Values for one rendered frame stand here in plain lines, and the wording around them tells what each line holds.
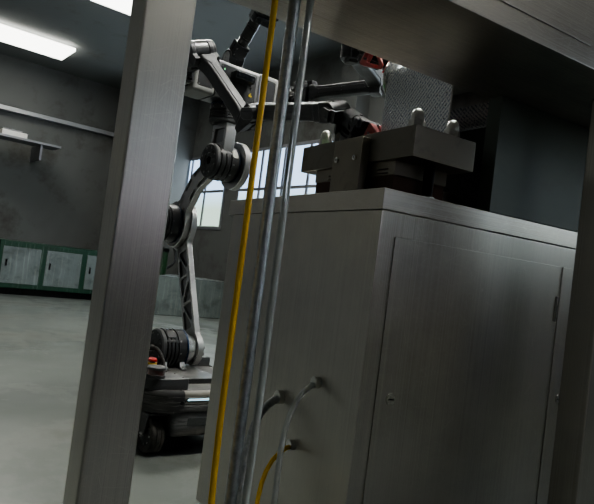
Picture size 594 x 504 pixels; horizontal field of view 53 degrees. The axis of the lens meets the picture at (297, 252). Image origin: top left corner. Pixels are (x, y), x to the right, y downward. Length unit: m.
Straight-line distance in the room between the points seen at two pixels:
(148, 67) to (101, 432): 0.41
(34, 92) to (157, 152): 9.60
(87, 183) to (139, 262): 9.68
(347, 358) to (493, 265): 0.37
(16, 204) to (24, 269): 1.96
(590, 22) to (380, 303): 0.60
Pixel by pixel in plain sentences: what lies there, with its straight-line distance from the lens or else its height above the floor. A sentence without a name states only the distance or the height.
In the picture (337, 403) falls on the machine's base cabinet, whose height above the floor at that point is 0.50.
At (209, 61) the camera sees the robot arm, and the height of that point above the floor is 1.42.
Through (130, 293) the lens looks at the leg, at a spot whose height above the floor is 0.68.
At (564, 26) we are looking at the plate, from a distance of 1.14.
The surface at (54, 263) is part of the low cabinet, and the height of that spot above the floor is 0.44.
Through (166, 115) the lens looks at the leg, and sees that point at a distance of 0.72.
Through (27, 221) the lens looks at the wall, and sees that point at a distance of 10.09.
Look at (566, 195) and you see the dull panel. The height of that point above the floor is 0.98.
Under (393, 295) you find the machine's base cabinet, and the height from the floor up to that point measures 0.71.
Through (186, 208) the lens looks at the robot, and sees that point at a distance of 2.83.
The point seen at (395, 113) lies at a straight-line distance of 1.55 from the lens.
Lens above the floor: 0.73
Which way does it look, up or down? 2 degrees up
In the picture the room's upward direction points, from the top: 7 degrees clockwise
